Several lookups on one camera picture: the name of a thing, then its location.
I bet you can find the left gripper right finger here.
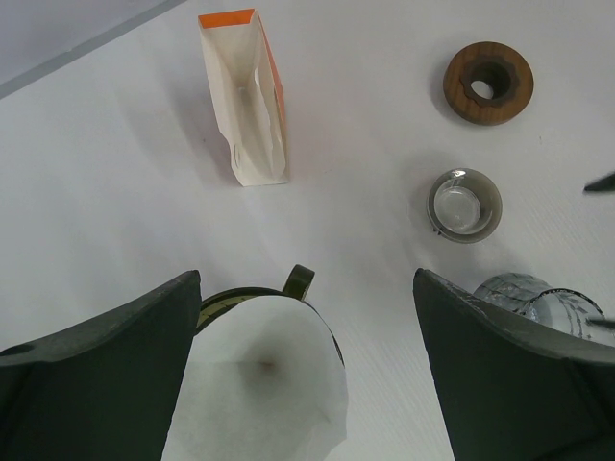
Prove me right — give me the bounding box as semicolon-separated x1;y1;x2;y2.
413;269;614;460

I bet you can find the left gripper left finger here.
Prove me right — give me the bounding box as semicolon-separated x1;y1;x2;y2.
1;271;201;460

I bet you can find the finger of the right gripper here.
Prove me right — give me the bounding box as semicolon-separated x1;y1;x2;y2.
583;173;615;194

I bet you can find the clear glass dripper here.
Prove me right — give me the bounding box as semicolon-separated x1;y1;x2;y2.
474;273;614;346

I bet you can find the brown wooden ring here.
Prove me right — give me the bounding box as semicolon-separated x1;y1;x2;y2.
442;40;535;128

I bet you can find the white paper coffee filter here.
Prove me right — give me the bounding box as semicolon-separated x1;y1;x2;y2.
162;296;349;461

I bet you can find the orange coffee filter box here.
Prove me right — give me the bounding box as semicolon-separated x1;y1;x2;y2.
198;9;289;186

